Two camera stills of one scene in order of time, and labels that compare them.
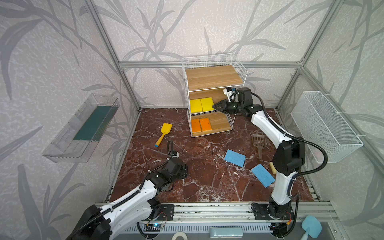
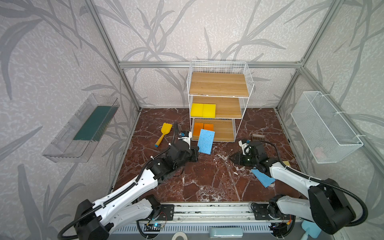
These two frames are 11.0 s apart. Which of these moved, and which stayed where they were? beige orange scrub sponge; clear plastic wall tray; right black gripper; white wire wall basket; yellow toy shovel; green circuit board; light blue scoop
Moved: right black gripper; beige orange scrub sponge
Stayed: green circuit board; white wire wall basket; yellow toy shovel; clear plastic wall tray; light blue scoop
